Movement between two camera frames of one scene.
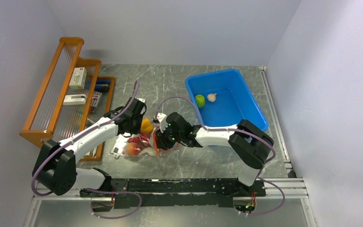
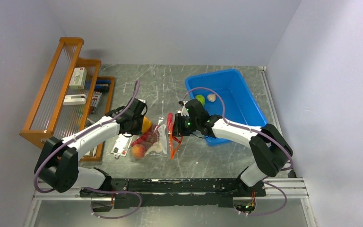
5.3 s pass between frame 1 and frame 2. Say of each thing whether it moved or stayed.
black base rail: stayed
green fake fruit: stayed
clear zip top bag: moved
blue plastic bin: stayed
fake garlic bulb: stayed
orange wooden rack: stayed
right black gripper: moved
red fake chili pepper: moved
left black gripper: stayed
